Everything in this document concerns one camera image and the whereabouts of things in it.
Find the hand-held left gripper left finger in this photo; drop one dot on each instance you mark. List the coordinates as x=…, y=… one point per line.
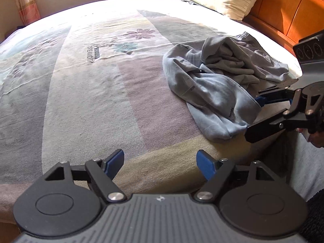
x=115, y=162

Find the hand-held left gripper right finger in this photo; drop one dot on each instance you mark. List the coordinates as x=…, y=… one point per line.
x=206, y=165

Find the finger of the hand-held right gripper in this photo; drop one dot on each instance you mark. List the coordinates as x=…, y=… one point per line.
x=258, y=133
x=260, y=100

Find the grey printed pants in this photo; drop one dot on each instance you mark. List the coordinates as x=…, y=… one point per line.
x=217, y=86

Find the person's right hand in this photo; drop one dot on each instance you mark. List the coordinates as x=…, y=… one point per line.
x=316, y=139

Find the person's grey clothing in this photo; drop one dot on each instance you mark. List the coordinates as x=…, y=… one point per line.
x=303, y=164

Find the orange wooden headboard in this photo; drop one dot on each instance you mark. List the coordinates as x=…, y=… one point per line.
x=286, y=7

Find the patterned bed sheet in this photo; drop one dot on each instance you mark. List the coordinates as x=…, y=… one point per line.
x=88, y=93

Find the dark cloth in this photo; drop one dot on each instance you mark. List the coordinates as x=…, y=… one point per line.
x=315, y=220

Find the pink curtain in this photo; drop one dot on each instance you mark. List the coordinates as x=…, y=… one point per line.
x=26, y=2

